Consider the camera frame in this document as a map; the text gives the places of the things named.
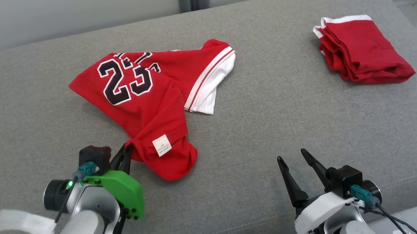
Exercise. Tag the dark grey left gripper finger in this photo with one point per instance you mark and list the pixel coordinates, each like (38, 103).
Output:
(128, 162)
(119, 161)

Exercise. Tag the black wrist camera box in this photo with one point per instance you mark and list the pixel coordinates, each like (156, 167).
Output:
(94, 159)
(345, 179)

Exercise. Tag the teal right camera connector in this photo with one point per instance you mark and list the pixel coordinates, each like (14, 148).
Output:
(365, 195)

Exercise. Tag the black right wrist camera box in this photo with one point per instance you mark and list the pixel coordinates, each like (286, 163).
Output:
(345, 179)

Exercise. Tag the teal camera connector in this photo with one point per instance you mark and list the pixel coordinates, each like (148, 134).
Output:
(85, 171)
(365, 195)

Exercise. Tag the teal left camera connector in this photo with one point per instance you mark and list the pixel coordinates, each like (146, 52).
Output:
(85, 171)

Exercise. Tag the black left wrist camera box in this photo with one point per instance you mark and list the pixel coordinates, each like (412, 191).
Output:
(94, 159)

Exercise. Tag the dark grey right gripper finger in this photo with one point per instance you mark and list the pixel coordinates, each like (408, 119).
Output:
(314, 165)
(292, 187)

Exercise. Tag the red Bulls 23 shorts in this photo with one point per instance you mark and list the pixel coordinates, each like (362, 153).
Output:
(364, 50)

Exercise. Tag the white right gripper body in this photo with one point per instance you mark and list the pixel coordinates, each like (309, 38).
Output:
(321, 208)

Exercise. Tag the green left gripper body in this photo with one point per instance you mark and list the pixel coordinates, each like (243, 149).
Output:
(125, 192)

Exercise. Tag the red Bulls 23 jersey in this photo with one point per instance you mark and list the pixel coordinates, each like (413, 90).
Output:
(148, 112)

